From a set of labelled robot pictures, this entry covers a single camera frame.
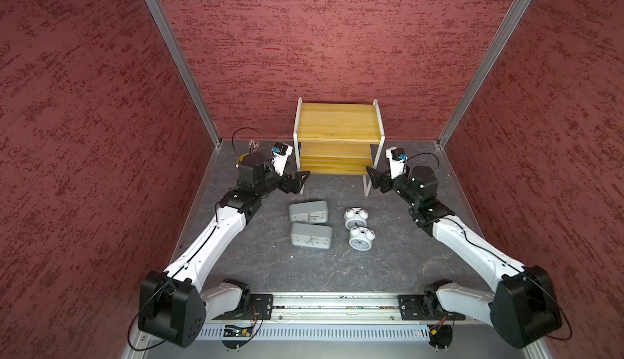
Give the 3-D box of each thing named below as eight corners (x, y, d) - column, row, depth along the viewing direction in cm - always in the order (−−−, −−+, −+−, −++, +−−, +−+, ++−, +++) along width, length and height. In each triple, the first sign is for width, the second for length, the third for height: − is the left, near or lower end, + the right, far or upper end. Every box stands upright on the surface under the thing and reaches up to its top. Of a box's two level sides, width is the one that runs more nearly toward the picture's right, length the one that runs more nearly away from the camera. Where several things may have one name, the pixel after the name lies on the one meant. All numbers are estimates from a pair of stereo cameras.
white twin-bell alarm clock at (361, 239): (349, 251, 87) (352, 242, 80) (348, 237, 91) (351, 226, 83) (371, 251, 87) (376, 242, 80) (369, 237, 91) (373, 227, 83)
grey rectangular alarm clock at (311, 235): (291, 248, 88) (289, 240, 81) (293, 233, 91) (291, 223, 85) (331, 248, 88) (332, 240, 81) (331, 233, 92) (332, 223, 85)
